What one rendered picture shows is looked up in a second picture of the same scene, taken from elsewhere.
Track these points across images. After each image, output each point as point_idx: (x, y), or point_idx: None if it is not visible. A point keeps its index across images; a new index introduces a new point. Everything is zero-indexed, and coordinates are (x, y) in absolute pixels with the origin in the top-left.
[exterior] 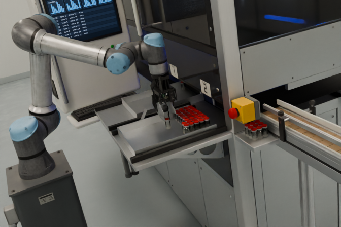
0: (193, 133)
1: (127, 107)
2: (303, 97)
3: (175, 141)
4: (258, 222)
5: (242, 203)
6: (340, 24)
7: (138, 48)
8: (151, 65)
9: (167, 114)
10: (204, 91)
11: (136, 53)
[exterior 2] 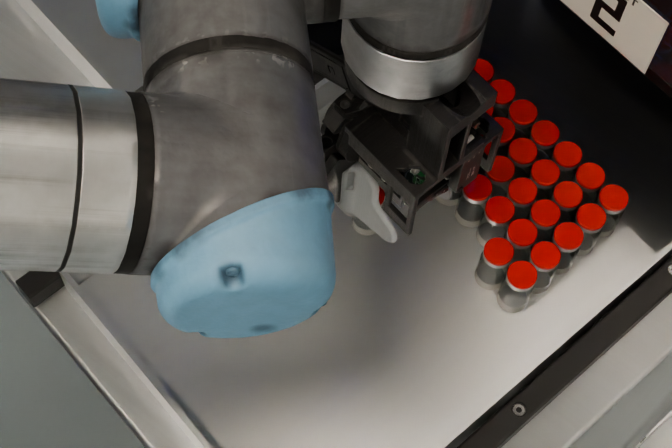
0: (573, 336)
1: None
2: None
3: (490, 411)
4: (662, 414)
5: (651, 418)
6: None
7: None
8: (396, 59)
9: (318, 95)
10: (585, 10)
11: (307, 29)
